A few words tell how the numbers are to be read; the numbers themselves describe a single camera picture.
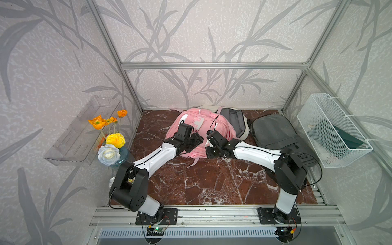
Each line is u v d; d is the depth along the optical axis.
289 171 0.47
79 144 0.64
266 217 0.73
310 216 0.76
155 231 0.72
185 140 0.73
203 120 1.04
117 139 0.67
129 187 0.43
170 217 0.73
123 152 0.83
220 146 0.68
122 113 0.74
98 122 0.58
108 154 0.60
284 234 0.72
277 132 1.03
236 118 1.15
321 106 0.87
